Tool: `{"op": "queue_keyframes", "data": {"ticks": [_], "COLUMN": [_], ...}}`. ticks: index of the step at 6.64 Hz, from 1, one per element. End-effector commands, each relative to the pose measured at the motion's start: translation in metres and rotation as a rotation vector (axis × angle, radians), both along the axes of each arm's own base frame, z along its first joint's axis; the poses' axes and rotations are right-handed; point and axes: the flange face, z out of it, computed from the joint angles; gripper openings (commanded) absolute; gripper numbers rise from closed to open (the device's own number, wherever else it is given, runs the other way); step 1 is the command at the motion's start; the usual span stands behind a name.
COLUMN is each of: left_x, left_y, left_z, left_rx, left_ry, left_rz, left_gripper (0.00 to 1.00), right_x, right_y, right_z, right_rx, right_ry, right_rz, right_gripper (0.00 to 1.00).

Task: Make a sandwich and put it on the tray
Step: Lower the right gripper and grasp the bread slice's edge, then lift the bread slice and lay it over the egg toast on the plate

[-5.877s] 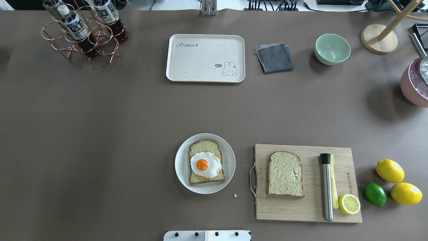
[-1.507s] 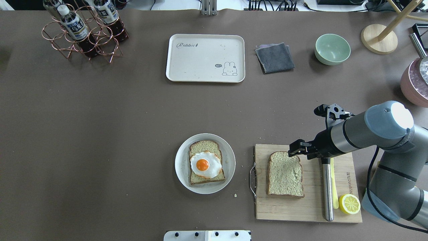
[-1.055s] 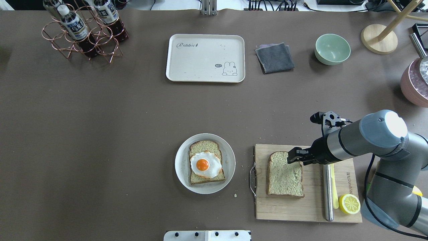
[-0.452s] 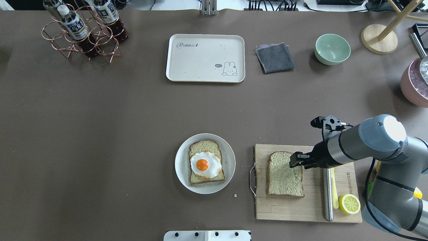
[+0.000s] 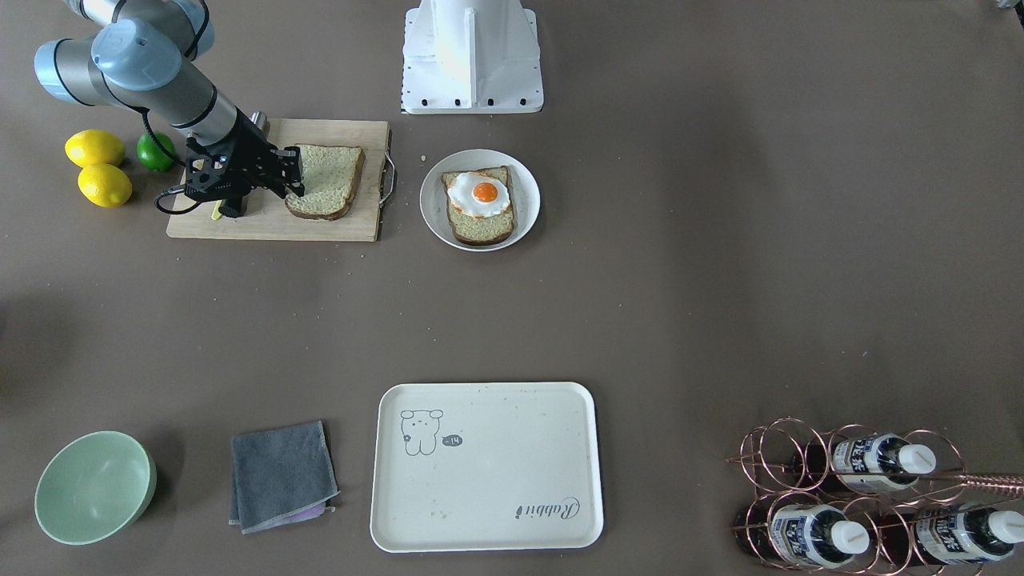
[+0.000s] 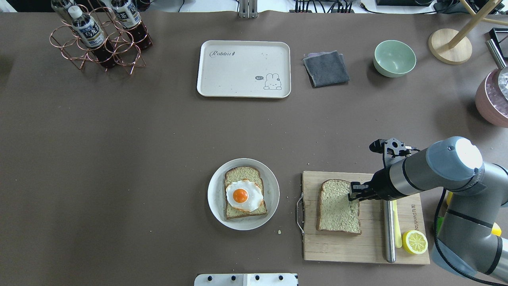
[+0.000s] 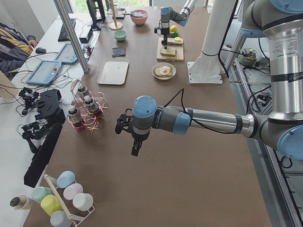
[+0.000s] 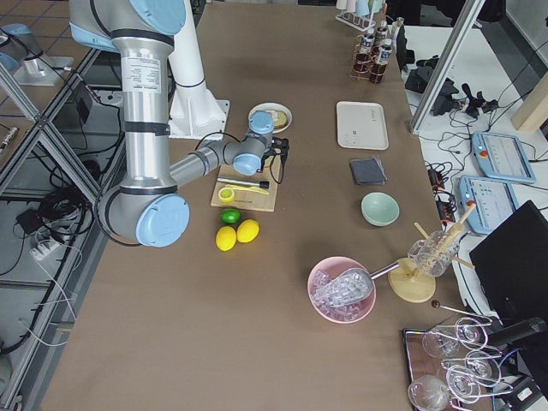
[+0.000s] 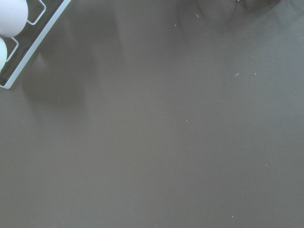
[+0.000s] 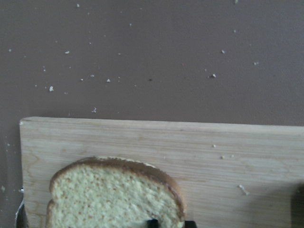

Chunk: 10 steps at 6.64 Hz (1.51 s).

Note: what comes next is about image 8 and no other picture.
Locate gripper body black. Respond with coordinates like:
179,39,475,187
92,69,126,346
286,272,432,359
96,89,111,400
258,157,267,172

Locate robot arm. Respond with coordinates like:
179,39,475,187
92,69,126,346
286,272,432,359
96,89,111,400
69,1,274,247

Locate beige serving tray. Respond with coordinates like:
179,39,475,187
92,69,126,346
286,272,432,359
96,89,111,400
336,101,389,151

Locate wine glass rack tray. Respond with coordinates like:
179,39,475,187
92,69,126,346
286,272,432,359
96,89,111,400
402,315,513,410

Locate wooden cutting board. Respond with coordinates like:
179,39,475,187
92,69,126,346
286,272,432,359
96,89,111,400
211,164,280,212

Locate toast with fried egg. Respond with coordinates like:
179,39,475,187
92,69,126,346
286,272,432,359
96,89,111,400
266,110,289,130

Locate white round plate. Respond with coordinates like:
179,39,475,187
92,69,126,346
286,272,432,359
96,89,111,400
248,102,293,134

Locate half lemon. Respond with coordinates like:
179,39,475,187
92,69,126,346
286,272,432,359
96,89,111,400
217,187,235,204

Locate green lime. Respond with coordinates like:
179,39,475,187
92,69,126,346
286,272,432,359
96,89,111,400
220,208,241,224

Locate yellow lemon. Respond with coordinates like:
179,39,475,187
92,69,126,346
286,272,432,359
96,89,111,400
215,226,237,252
236,219,260,243

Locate grey folded cloth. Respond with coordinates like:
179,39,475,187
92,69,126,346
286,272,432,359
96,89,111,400
349,157,387,185

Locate green ceramic bowl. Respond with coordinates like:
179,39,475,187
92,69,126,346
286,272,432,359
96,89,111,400
360,192,400,227

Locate pink bowl with ice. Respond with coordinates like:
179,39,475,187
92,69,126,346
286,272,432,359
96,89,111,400
307,256,376,324

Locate bottle in rack middle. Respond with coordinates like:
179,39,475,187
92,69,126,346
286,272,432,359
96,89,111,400
356,33,375,63

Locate bottle in rack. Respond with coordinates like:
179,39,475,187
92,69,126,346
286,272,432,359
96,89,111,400
373,21,388,45
356,33,375,63
376,39,392,82

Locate metal ice scoop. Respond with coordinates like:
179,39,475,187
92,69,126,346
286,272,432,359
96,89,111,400
327,262,400,307

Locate bottle in rack front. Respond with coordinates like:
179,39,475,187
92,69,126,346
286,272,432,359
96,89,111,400
376,39,392,82

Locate bottle in rack rear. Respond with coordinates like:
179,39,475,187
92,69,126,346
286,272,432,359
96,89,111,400
373,21,388,45

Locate wooden mug tree stand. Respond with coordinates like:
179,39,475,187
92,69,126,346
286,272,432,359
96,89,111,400
388,203,475,303

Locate glass mug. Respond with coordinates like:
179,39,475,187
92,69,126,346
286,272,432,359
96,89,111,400
408,230,459,277

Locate black monitor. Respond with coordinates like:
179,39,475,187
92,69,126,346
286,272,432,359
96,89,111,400
470,200,547,321

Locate yellow handled knife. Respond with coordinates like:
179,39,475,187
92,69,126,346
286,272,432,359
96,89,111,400
217,178,270,195

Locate copper wire bottle rack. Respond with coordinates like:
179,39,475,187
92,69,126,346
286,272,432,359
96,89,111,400
349,24,395,84

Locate aluminium frame post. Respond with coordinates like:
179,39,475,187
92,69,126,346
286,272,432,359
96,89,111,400
409,0,485,136

